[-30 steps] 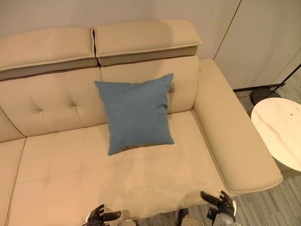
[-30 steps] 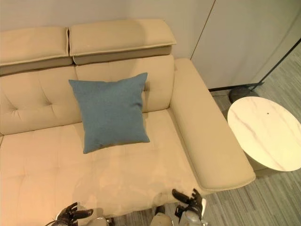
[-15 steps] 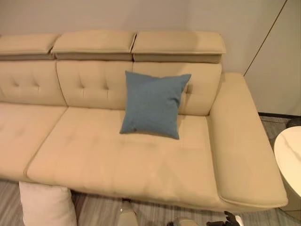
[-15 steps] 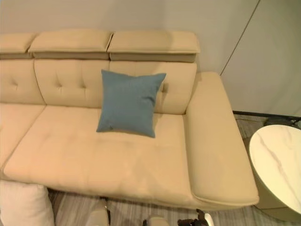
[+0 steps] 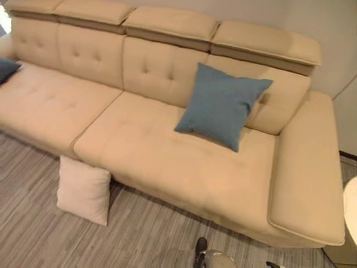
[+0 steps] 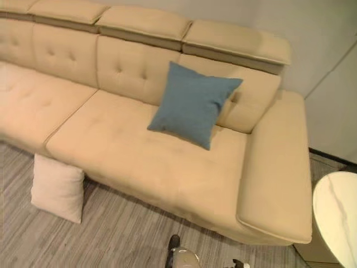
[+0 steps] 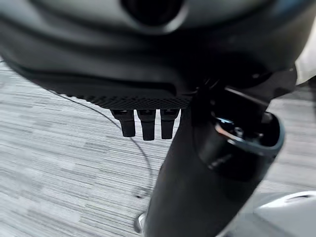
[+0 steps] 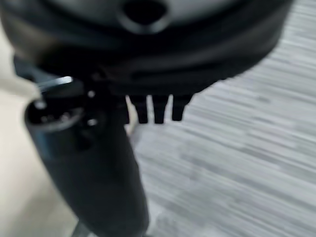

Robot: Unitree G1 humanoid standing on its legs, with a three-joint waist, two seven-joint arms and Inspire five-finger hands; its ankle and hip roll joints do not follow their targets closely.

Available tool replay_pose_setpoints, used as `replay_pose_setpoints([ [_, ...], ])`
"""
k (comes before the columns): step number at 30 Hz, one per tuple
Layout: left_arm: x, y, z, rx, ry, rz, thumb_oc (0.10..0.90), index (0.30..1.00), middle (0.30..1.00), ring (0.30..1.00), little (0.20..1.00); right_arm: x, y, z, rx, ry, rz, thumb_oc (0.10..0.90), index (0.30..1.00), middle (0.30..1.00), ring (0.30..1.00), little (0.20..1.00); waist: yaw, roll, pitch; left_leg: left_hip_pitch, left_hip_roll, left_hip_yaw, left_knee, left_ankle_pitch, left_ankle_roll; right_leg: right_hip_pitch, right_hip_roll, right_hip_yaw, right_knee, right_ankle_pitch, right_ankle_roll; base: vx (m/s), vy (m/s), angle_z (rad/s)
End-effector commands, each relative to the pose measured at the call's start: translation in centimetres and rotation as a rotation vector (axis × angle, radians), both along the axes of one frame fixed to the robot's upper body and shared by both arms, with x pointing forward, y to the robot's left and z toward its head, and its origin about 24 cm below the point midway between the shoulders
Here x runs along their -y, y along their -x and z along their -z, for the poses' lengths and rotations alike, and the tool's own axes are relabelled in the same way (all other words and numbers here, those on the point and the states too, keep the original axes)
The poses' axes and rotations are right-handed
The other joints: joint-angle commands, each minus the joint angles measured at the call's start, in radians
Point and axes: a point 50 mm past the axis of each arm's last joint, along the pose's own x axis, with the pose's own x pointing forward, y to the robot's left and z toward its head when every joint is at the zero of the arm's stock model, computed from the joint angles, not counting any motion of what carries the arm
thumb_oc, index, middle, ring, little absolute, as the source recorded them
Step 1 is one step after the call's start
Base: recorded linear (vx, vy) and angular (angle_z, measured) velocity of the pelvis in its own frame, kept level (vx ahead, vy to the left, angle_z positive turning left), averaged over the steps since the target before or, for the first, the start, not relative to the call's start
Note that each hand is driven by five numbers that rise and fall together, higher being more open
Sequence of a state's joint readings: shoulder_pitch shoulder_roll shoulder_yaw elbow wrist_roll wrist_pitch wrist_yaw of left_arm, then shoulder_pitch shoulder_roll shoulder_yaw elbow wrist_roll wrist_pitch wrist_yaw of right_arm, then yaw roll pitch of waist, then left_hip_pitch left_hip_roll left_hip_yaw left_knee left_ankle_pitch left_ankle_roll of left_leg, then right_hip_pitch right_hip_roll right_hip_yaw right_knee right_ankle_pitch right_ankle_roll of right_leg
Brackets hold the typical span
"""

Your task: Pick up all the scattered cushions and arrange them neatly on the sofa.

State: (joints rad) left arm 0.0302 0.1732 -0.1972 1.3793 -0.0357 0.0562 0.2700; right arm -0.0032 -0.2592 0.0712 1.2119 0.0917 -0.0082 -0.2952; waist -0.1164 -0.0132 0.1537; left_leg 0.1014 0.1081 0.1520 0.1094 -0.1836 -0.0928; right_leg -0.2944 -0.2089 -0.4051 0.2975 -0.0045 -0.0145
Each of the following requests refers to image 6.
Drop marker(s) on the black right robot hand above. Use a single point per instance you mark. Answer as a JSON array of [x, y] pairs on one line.
[[239, 263]]

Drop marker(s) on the beige leather sofa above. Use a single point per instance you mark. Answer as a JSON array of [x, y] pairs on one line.
[[125, 145]]

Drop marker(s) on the robot silver leg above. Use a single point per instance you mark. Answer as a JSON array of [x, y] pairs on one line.
[[186, 258]]

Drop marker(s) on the robot dark foot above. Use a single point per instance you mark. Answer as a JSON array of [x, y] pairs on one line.
[[173, 245]]

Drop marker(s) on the white marble round table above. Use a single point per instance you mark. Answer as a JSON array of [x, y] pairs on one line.
[[338, 220]]

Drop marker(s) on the beige leather back cushion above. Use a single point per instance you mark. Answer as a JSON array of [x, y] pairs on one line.
[[251, 109]]

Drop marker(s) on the blue square cushion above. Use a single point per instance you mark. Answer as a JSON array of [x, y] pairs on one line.
[[192, 103]]

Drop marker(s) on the cream square cushion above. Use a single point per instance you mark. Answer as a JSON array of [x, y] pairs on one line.
[[57, 187]]

